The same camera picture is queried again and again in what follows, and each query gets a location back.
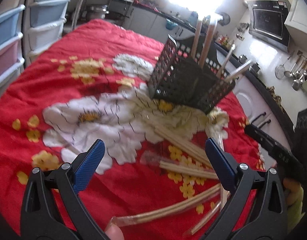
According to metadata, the chopsticks long diagonal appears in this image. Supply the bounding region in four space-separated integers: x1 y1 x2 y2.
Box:
108 183 221 228

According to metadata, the green sleeve forearm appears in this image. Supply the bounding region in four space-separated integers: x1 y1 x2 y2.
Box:
283 178 304 233

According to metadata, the left hand thumb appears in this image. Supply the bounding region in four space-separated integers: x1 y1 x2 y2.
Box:
105 224 125 240

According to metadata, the ginger root pile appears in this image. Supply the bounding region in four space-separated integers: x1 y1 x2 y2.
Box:
267 86 284 111

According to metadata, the wrapped chopsticks left diagonal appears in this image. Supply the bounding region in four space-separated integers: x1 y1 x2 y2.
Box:
144 115 213 168

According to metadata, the wrapped chopsticks bottom flat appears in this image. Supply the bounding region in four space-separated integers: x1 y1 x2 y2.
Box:
159 161 218 180

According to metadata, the hanging utensil rack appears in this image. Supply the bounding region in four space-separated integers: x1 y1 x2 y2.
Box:
274 50 307 93

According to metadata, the red floral quilt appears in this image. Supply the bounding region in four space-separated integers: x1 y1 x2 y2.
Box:
0 20 264 232

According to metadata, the black perforated utensil basket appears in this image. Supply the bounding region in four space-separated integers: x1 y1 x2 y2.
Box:
147 35 235 114

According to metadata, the white upper cabinet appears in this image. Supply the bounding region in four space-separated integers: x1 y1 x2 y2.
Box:
285 0 307 52

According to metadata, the black range hood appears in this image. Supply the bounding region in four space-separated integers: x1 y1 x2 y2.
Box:
245 0 291 52

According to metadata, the pastel drawer tower left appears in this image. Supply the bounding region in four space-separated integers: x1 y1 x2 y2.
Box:
0 0 25 98

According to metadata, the pastel drawer tower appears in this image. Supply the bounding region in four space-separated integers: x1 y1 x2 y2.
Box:
0 0 25 98
22 0 70 66

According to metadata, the teal hanging basket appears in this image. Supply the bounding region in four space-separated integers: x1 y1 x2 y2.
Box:
165 18 178 30

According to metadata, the stainless steel pot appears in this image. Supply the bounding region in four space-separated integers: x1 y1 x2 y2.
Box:
86 4 109 21

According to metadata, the pastel drawer tower right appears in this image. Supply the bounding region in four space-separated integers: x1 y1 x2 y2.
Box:
22 0 70 66

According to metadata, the metal shelf rack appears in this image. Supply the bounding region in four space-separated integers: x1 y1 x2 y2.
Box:
67 0 134 31

